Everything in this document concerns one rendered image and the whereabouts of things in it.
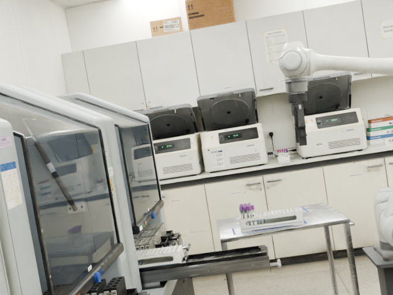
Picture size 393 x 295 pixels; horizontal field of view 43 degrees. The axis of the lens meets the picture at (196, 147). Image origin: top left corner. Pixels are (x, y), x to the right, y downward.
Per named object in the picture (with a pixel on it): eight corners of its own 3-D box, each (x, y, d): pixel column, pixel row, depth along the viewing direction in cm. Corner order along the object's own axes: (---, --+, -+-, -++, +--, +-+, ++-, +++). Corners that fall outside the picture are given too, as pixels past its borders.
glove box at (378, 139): (370, 144, 457) (369, 136, 456) (365, 144, 469) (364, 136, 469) (395, 140, 456) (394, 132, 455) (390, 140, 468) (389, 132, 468)
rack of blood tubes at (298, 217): (240, 232, 235) (238, 219, 234) (241, 227, 245) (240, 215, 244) (304, 224, 230) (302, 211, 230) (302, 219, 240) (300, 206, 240)
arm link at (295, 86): (305, 78, 211) (306, 92, 212) (283, 81, 212) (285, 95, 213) (308, 77, 202) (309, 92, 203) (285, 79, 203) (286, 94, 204)
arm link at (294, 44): (283, 81, 213) (281, 79, 201) (280, 44, 212) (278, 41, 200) (309, 78, 211) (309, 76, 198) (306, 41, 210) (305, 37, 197)
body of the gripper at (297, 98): (307, 92, 203) (309, 114, 204) (304, 92, 211) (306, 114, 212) (288, 93, 204) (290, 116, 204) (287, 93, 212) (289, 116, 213)
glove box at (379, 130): (370, 136, 457) (369, 128, 456) (367, 136, 469) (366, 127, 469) (396, 132, 454) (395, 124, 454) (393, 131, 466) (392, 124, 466)
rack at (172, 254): (110, 275, 204) (108, 260, 204) (117, 267, 214) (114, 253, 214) (182, 266, 201) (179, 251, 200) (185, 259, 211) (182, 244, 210)
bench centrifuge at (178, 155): (139, 184, 441) (127, 112, 437) (154, 175, 502) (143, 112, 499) (200, 175, 433) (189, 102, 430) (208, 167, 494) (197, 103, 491)
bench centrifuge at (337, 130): (302, 160, 425) (290, 79, 421) (296, 153, 486) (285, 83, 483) (369, 150, 418) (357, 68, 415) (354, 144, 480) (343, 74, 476)
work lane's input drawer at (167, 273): (104, 294, 203) (100, 273, 202) (113, 283, 217) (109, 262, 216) (282, 271, 195) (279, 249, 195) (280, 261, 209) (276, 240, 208)
